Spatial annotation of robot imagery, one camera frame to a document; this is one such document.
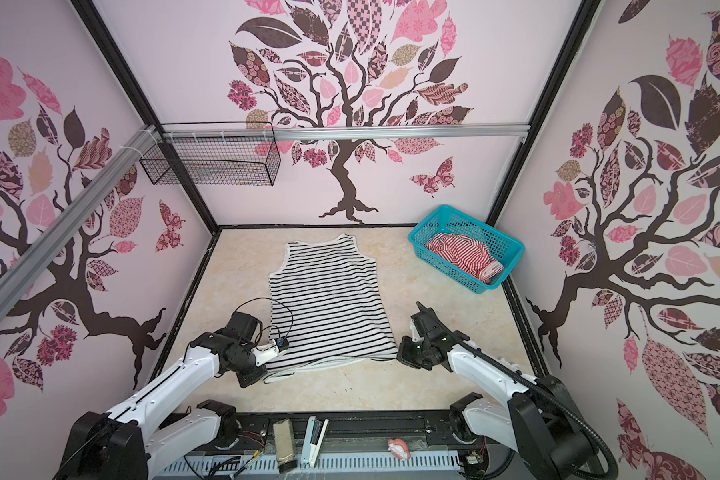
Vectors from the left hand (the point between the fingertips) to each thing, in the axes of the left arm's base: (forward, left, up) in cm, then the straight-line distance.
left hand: (257, 371), depth 83 cm
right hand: (+5, -40, +1) cm, 40 cm away
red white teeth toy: (-19, -39, +6) cm, 44 cm away
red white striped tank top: (+41, -70, +2) cm, 81 cm away
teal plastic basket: (+56, -64, +6) cm, 85 cm away
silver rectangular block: (-18, -12, +3) cm, 22 cm away
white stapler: (-17, -18, +2) cm, 25 cm away
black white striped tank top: (+23, -18, 0) cm, 30 cm away
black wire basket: (+59, +8, +33) cm, 68 cm away
